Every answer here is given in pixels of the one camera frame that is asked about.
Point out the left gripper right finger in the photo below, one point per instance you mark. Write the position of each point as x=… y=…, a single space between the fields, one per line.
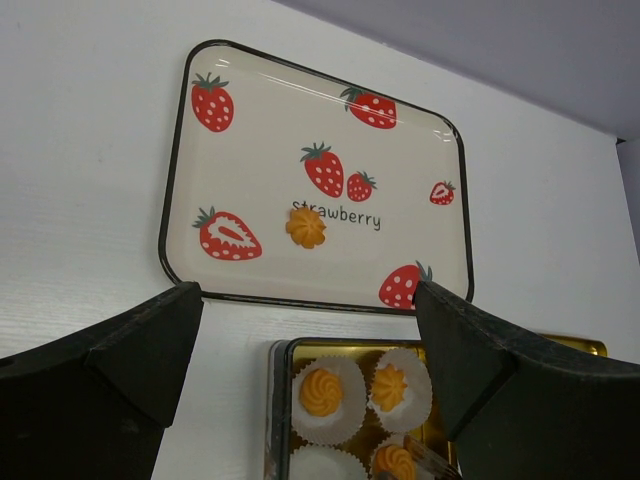
x=520 y=406

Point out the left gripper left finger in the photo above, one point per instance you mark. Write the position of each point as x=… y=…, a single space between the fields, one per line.
x=95 y=404

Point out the orange cookie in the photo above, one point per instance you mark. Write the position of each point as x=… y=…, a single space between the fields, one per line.
x=321 y=393
x=394 y=460
x=306 y=228
x=388 y=388

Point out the metal tongs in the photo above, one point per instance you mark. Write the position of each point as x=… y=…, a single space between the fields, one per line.
x=428 y=459

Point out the gold tin lid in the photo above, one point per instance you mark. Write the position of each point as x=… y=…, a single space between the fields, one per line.
x=590 y=346

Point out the top-right white paper cup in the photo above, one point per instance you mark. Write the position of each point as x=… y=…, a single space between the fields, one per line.
x=416 y=408

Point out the bottom-right white paper cup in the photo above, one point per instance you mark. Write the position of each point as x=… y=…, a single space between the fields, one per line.
x=398 y=439

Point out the gold square tin box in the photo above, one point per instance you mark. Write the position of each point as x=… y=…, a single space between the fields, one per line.
x=287 y=358

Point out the top-left white paper cup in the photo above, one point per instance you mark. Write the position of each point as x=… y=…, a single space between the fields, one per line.
x=347 y=421

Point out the bottom-left white paper cup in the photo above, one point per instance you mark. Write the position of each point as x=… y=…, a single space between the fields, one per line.
x=324 y=463

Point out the strawberry print tray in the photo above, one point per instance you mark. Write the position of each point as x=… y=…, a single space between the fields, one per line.
x=257 y=136

